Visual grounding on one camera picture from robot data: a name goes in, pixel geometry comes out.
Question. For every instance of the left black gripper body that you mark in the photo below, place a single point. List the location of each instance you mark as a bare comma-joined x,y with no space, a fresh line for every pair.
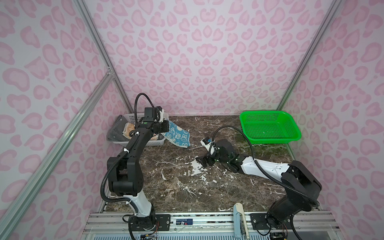
163,127

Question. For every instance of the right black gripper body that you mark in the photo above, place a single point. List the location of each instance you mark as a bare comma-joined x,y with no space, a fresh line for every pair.
211,160

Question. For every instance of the teal patterned towel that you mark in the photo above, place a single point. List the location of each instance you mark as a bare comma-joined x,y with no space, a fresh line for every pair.
177,136

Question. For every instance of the orange patterned towel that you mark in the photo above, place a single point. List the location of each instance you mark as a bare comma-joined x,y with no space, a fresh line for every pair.
129,127

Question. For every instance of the grey towel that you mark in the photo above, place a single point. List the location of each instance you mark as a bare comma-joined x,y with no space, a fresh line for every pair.
115,134

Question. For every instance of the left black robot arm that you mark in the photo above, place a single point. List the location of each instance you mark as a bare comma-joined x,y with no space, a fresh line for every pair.
124,179

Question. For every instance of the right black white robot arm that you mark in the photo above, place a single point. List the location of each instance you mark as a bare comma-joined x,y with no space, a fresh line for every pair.
301,186

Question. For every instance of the white plastic basket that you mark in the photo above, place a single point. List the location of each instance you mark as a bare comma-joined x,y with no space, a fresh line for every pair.
131,119

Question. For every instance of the green plastic basket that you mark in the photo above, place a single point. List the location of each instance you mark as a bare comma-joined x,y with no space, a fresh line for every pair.
269,127

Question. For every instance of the blue label sticker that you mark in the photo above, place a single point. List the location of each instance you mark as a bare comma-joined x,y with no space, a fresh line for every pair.
184,222

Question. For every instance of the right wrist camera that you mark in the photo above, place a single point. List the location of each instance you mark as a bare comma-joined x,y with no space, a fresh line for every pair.
207,143

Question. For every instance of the beige clamp handle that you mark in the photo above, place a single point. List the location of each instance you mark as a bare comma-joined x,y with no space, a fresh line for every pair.
241,230

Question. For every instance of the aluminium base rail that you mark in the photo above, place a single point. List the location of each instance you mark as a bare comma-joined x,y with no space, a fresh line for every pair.
315,225

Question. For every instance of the left corner aluminium post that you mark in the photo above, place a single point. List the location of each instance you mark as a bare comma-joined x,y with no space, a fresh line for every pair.
91,27

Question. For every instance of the corner aluminium post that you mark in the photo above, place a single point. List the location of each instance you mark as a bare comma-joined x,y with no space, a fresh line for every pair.
326,23
91,27

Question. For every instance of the right corner aluminium post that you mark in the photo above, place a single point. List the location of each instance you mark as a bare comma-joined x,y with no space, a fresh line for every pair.
326,23

